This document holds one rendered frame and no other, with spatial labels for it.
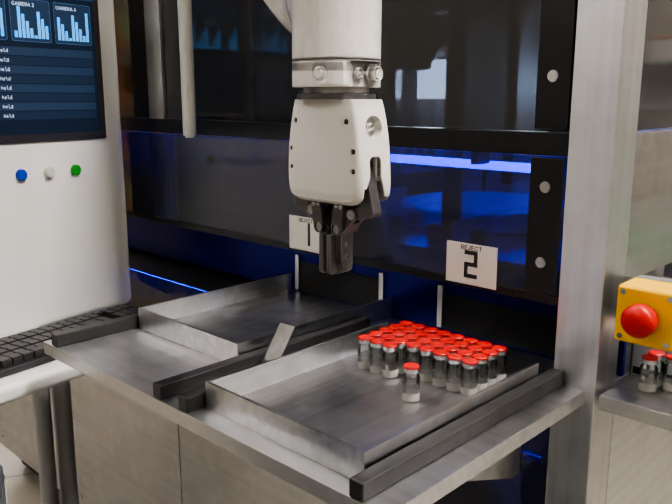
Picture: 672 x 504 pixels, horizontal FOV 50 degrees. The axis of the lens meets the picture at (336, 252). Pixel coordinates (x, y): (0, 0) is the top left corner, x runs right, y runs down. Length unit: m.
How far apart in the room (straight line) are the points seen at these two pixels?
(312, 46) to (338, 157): 0.10
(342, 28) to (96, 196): 1.02
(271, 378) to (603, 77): 0.56
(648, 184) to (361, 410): 0.48
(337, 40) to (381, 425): 0.44
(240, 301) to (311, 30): 0.77
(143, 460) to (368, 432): 1.15
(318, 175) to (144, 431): 1.28
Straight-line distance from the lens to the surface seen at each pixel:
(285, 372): 0.99
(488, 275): 1.04
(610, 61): 0.94
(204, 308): 1.31
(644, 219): 1.06
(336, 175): 0.68
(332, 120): 0.68
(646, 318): 0.92
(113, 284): 1.66
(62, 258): 1.57
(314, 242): 1.26
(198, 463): 1.72
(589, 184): 0.96
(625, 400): 1.00
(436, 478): 0.77
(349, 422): 0.87
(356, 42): 0.67
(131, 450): 1.98
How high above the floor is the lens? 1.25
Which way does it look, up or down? 12 degrees down
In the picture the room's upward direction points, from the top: straight up
